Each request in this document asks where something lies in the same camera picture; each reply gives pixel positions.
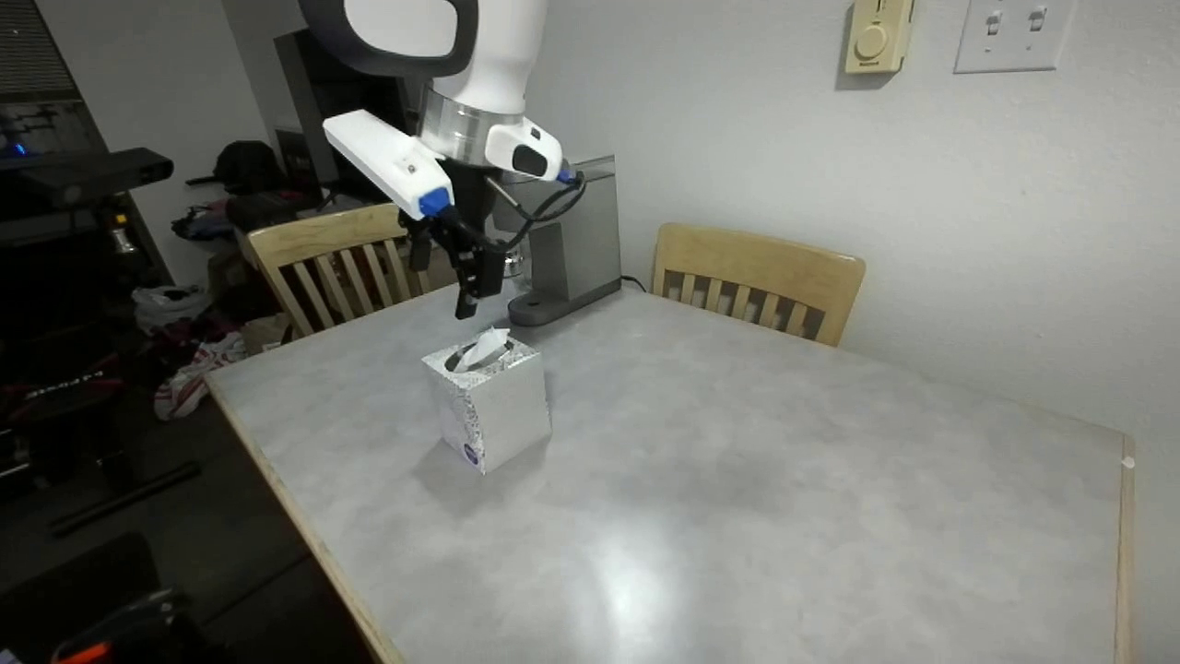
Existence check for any white cube tissue box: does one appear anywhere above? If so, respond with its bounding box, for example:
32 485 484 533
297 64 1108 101
419 330 558 481

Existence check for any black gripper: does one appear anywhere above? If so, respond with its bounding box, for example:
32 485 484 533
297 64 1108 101
419 160 514 325

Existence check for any black cap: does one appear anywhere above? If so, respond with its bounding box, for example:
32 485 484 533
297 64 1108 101
211 138 290 199

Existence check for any black keyboard on stand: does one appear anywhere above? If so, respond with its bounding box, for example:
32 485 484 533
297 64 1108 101
0 144 178 222

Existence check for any black camera cable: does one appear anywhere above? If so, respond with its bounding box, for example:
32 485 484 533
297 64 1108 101
484 168 589 259

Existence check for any black and red tool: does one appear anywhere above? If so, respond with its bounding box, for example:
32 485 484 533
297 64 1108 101
47 586 193 664

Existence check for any wooden slat-back chair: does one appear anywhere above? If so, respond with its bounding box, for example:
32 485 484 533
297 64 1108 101
240 199 433 344
645 222 869 351

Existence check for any white wall outlet plate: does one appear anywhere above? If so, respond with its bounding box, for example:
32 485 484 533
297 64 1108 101
951 0 1082 79

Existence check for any grey pod coffee machine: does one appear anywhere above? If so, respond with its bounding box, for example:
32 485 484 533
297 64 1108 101
506 153 628 331

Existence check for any clothes heap on floor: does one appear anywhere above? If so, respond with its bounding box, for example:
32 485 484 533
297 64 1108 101
150 325 252 425

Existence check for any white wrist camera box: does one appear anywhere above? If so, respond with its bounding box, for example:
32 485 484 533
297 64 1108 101
320 109 462 226

